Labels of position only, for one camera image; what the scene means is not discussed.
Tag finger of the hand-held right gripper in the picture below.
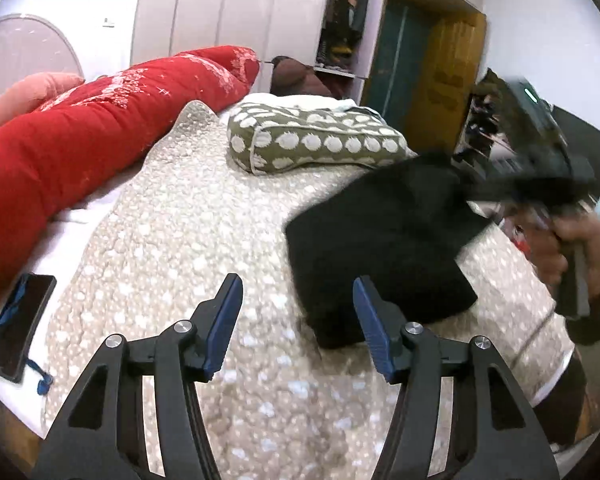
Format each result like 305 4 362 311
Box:
447 160 511 207

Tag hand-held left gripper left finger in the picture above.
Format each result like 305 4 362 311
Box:
32 273 244 480

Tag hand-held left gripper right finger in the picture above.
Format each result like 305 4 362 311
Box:
352 275 561 480

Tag black pants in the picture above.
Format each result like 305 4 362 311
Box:
285 152 492 350

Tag person's right forearm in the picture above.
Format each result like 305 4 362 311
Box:
562 260 600 347

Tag person's right hand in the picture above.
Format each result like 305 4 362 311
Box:
517 192 600 302

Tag cluttered shelf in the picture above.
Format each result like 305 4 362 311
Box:
454 67 531 173

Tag wooden door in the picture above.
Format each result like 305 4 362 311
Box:
409 10 489 147

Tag beige dotted blanket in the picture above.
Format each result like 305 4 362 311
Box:
40 100 576 480

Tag teal door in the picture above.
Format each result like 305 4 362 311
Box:
361 0 438 122

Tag green patterned pillow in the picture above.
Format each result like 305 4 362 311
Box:
227 102 412 176

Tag white bed sheet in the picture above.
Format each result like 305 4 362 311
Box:
0 180 147 436

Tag black smartphone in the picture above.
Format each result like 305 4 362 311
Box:
0 273 58 385

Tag brown pillow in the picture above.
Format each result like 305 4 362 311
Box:
270 56 334 99

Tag hanging clothes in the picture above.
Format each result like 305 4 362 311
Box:
314 0 375 77

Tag red long bolster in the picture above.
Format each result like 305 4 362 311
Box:
0 45 262 313

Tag white wardrobe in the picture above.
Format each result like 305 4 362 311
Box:
135 0 337 98

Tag pink pillow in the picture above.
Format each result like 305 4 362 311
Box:
0 72 86 137

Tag white round headboard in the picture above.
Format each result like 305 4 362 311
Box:
0 14 87 126

